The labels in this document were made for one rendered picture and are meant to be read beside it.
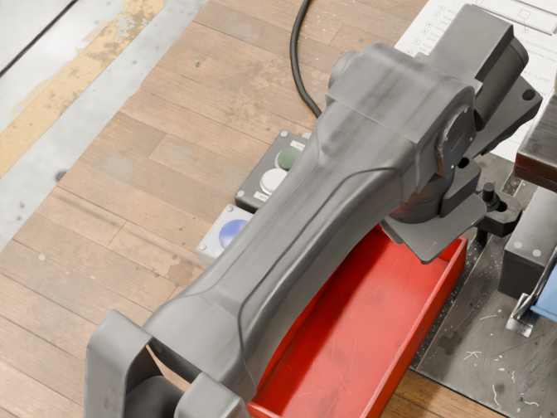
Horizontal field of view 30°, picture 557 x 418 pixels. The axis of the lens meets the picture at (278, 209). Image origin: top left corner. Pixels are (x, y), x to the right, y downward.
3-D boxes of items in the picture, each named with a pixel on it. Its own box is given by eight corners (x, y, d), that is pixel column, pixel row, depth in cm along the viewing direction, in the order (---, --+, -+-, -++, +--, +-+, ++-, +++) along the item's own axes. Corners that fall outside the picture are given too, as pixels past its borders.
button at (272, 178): (259, 193, 115) (257, 183, 113) (273, 174, 116) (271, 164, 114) (281, 204, 114) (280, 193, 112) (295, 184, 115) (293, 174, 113)
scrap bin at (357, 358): (244, 412, 103) (236, 387, 98) (364, 222, 113) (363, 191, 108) (351, 469, 99) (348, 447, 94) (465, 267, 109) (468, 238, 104)
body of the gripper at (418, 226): (399, 122, 83) (401, 86, 76) (487, 216, 80) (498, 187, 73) (337, 173, 82) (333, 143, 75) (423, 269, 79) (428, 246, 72)
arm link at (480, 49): (440, 35, 77) (423, -61, 67) (543, 84, 74) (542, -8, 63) (354, 158, 75) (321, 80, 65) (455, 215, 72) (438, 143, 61)
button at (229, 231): (213, 250, 111) (210, 240, 109) (233, 221, 113) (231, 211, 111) (245, 265, 110) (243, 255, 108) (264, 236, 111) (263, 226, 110)
